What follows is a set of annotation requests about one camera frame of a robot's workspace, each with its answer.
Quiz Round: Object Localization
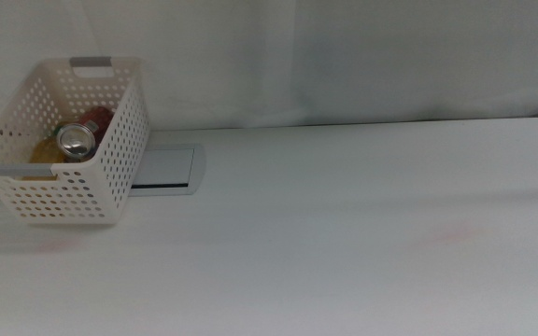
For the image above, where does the white perforated plastic basket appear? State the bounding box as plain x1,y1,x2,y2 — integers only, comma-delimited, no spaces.
0,56,151,227

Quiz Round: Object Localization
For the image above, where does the yellow tea bottle white cap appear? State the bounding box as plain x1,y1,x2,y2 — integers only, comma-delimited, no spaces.
20,133,72,182

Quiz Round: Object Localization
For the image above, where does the white cloth backdrop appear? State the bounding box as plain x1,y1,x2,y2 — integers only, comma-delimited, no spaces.
0,0,538,136

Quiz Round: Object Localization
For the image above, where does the red drink can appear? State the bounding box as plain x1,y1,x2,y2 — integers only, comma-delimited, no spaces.
54,105,116,163

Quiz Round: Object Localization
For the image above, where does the silver table cable hatch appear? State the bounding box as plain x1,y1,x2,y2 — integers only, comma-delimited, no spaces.
128,143,206,197

